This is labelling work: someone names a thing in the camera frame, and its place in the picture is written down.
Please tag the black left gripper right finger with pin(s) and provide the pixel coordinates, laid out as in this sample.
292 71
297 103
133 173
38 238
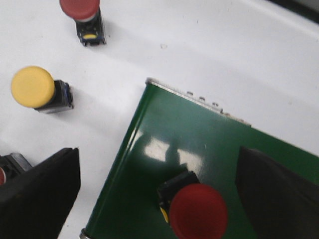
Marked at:
279 203

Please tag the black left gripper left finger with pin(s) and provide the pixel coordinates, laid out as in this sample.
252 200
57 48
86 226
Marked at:
36 204

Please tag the red mushroom button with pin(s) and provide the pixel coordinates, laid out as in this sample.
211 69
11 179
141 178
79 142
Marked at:
11 166
192 209
88 20

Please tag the yellow mushroom push button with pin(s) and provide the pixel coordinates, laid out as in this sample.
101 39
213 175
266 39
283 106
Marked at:
34 87

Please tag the green conveyor belt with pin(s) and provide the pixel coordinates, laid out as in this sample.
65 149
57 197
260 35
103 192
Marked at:
172 132

